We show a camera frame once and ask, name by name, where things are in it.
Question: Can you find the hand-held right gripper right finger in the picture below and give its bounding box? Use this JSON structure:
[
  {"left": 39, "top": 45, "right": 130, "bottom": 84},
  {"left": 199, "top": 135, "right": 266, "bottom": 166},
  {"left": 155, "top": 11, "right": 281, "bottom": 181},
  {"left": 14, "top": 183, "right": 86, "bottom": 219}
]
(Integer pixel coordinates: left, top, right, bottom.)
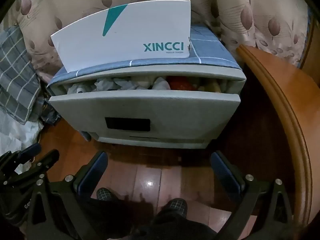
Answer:
[{"left": 211, "top": 151, "right": 293, "bottom": 240}]

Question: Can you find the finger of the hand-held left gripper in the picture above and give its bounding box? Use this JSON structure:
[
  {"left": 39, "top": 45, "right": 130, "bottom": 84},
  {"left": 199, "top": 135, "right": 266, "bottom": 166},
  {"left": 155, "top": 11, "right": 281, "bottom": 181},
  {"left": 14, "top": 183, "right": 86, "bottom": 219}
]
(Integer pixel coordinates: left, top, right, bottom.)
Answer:
[
  {"left": 5, "top": 150, "right": 60, "bottom": 188},
  {"left": 0, "top": 144, "right": 42, "bottom": 178}
]

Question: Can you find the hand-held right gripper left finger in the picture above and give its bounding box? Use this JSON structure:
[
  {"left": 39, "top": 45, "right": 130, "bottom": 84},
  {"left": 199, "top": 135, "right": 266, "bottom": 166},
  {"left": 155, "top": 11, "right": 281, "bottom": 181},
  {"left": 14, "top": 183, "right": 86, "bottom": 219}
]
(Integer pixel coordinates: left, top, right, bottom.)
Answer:
[{"left": 26, "top": 151, "right": 108, "bottom": 240}]

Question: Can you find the grey nightstand drawer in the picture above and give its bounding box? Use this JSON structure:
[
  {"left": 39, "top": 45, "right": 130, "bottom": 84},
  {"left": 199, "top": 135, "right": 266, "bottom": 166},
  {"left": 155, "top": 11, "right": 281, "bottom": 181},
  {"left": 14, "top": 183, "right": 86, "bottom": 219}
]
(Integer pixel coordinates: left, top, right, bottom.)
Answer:
[{"left": 49, "top": 76, "right": 242, "bottom": 146}]

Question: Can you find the pile of underwear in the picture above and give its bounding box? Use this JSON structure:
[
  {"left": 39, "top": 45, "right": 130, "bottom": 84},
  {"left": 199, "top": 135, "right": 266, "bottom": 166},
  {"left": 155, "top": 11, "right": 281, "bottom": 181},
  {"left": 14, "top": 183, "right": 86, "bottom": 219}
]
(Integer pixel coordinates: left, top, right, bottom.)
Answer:
[{"left": 66, "top": 76, "right": 227, "bottom": 94}]

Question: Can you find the red underwear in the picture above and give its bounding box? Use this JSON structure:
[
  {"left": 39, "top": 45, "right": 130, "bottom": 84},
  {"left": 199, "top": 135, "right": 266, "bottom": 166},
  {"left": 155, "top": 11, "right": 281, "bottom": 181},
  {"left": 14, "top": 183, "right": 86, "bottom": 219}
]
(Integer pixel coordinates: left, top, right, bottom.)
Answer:
[{"left": 166, "top": 76, "right": 198, "bottom": 90}]

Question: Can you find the white cardboard box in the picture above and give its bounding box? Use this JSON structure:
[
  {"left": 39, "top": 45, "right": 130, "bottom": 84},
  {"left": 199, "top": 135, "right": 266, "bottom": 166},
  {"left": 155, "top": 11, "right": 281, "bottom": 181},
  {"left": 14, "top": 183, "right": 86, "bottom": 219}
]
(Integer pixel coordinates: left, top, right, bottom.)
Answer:
[{"left": 51, "top": 0, "right": 192, "bottom": 72}]

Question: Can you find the person's left plaid slipper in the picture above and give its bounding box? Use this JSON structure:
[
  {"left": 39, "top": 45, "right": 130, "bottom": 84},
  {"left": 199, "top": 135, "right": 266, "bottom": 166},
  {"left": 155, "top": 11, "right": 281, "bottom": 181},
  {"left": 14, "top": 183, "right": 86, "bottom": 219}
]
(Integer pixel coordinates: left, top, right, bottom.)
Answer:
[{"left": 97, "top": 187, "right": 118, "bottom": 202}]

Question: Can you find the person's plaid slipper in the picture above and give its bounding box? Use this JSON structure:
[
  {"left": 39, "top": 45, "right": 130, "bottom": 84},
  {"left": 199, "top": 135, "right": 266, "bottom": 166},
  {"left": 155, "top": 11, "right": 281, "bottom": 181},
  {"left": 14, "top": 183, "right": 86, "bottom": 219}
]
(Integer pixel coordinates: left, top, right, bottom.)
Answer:
[
  {"left": 97, "top": 187, "right": 118, "bottom": 202},
  {"left": 160, "top": 198, "right": 188, "bottom": 215}
]

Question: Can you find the white plastic bag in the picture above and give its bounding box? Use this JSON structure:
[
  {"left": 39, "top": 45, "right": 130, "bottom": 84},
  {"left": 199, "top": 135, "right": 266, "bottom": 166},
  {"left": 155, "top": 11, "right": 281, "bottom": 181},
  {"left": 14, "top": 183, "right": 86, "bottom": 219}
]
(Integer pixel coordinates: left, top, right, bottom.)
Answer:
[{"left": 0, "top": 110, "right": 43, "bottom": 157}]

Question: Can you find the dark patterned cloth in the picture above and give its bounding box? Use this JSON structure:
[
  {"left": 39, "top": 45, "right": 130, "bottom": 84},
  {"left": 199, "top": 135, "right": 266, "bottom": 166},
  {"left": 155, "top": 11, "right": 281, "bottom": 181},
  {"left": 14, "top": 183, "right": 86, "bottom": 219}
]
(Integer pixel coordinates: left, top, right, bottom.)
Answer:
[{"left": 40, "top": 99, "right": 61, "bottom": 126}]

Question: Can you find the person's right plaid slipper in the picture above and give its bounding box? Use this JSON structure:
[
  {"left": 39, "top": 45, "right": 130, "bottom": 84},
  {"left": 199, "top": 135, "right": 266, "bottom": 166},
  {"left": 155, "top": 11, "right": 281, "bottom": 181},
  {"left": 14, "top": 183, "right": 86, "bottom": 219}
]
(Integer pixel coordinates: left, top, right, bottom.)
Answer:
[{"left": 160, "top": 198, "right": 188, "bottom": 215}]

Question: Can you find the grey plaid blanket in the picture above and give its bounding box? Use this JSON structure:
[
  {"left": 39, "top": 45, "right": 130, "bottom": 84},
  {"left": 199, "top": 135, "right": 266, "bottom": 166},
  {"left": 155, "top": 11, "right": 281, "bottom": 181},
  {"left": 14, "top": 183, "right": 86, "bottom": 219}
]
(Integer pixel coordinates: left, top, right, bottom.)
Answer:
[{"left": 0, "top": 25, "right": 50, "bottom": 125}]

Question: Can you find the grey nightstand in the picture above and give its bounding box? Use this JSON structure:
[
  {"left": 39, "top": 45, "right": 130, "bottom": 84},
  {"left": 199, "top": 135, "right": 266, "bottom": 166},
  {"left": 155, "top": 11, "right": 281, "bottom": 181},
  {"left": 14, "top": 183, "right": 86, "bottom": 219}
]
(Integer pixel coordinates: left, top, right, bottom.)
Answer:
[{"left": 47, "top": 62, "right": 247, "bottom": 151}]

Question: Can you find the blue checked cloth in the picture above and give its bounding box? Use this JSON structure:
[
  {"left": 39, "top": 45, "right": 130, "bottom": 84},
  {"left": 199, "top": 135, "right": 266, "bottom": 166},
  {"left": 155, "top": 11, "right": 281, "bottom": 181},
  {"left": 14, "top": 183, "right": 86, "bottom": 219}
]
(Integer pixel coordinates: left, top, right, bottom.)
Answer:
[{"left": 47, "top": 25, "right": 242, "bottom": 87}]

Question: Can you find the beige leaf print curtain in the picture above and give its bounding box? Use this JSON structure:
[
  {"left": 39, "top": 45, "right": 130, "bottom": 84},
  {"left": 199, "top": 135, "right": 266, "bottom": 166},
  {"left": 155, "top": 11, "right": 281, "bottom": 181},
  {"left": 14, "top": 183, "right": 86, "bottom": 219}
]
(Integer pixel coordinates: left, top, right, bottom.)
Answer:
[{"left": 2, "top": 0, "right": 313, "bottom": 83}]

